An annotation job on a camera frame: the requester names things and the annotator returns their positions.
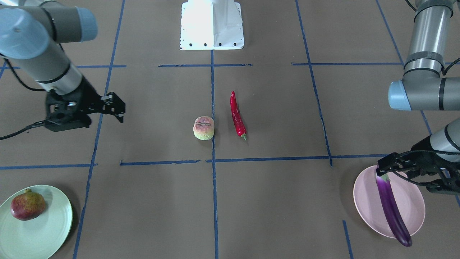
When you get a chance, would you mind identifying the light green plate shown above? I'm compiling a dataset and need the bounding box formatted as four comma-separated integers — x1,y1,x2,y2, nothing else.
0,185,73,259

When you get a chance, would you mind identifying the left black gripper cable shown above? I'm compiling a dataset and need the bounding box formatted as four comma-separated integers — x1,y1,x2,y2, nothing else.
390,149,460,187

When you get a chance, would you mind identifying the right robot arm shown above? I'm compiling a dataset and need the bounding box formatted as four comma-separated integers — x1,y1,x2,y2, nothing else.
1,0,125,126

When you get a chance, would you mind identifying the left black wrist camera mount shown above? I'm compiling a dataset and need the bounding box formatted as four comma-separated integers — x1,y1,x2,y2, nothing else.
406,166,460,195

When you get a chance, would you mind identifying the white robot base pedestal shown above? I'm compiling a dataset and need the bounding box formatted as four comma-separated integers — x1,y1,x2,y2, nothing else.
179,0,245,50

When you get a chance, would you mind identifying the pink-green peach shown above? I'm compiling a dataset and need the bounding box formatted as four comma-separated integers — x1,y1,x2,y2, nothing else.
193,116,215,141

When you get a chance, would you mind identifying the pink plate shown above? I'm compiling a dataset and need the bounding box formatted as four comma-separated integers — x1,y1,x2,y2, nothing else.
353,165,426,239

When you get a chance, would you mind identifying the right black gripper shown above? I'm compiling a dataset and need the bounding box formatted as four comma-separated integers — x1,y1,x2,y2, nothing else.
68,77,125,123

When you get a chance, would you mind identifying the red chili pepper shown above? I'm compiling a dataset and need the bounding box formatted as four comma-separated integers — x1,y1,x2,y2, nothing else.
230,91,247,141

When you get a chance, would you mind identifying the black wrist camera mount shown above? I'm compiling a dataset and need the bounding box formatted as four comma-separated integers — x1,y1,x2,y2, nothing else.
44,90,92,132
406,166,460,195

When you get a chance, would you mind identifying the purple eggplant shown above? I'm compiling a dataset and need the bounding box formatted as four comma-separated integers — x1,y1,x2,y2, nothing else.
375,167,413,247

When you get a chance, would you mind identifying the red-yellow pomegranate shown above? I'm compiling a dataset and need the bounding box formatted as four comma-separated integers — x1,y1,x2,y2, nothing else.
10,188,46,221

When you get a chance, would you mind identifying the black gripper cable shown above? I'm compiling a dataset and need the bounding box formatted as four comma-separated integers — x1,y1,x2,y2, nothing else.
390,149,460,187
0,58,49,141

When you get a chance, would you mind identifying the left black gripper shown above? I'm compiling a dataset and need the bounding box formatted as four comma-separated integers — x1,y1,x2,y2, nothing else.
376,136,443,176

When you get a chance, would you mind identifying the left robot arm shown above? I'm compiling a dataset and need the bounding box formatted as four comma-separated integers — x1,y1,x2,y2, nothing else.
388,0,459,111

